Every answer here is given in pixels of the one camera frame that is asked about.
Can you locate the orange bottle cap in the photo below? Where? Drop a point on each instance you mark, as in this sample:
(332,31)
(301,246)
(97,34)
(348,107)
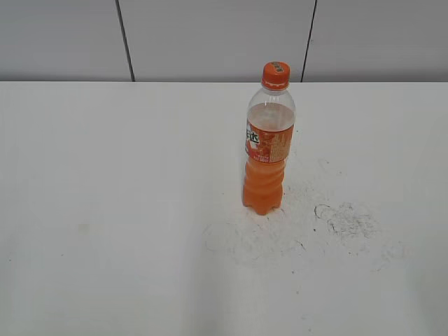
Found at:
(276,76)

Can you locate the orange drink plastic bottle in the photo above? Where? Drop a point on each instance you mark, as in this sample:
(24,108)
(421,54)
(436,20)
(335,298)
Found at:
(270,123)

